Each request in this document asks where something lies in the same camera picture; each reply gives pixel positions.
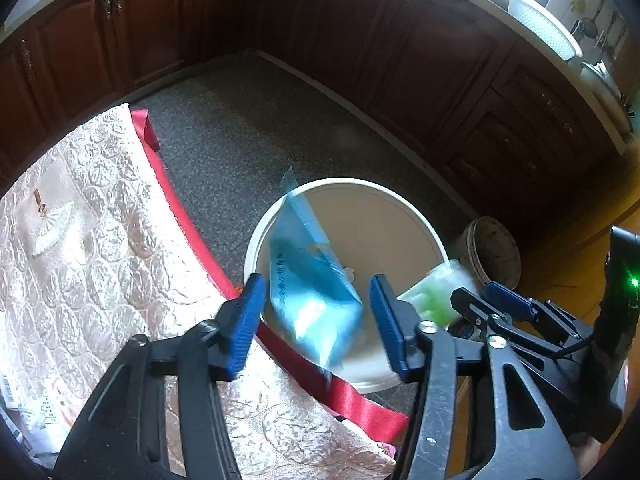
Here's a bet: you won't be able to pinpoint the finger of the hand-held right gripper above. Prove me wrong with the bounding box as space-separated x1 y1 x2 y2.
484 281 596 361
450 287 506 341

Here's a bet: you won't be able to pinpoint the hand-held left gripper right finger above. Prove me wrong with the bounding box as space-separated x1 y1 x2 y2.
368 274 578 480

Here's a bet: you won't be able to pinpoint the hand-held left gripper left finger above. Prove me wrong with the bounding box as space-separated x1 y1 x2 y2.
52 272 268 480

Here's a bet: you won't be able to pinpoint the white green printed packet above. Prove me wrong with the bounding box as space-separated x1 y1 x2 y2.
402 259 473 331

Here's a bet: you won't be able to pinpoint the teal plastic packet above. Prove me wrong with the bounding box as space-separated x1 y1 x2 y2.
269 167 365 368

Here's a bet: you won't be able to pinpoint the white plastic bucket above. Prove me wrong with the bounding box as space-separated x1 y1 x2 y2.
243 176 451 395

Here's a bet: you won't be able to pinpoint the person's right forearm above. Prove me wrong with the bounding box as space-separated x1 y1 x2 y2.
570 435 603 480

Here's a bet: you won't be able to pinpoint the metal bowls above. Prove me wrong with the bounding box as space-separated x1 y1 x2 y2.
580 59 640 136

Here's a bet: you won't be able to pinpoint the white colander basket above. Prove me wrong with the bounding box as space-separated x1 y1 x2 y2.
507 0 583 61

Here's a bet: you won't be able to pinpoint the wooden base cabinets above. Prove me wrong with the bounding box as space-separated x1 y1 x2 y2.
0 0 626 241

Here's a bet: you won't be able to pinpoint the hanging kitchen utensils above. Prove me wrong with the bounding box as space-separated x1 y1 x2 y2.
550 0 631 56

